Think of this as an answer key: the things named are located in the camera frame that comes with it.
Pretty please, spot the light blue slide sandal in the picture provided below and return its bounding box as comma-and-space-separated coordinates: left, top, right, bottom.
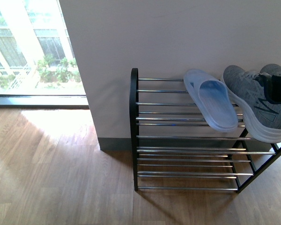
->
183, 69, 238, 133

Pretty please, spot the grey sneaker navy lining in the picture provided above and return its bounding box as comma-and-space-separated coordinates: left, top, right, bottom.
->
260, 64, 281, 76

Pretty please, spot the black metal shoe rack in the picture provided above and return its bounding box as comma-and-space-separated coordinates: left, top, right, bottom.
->
129, 68, 281, 193

